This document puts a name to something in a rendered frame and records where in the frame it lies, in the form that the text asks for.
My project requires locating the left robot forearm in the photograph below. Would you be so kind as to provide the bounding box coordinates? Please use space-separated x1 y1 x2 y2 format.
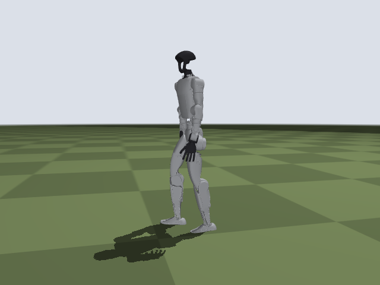
190 104 203 141

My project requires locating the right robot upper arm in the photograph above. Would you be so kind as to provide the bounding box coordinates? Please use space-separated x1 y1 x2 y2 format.
175 82 181 114

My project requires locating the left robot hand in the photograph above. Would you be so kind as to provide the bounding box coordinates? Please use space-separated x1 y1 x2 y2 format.
180 133 199 162

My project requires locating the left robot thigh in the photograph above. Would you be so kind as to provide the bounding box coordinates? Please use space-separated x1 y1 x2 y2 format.
187 135 209 191

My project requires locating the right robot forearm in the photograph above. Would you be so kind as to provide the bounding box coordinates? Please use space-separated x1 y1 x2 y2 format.
179 114 187 135

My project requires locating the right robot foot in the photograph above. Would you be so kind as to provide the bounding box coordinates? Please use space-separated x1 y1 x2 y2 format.
160 217 186 225

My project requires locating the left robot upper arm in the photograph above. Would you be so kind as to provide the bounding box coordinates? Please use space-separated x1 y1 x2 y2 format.
190 78 204 115

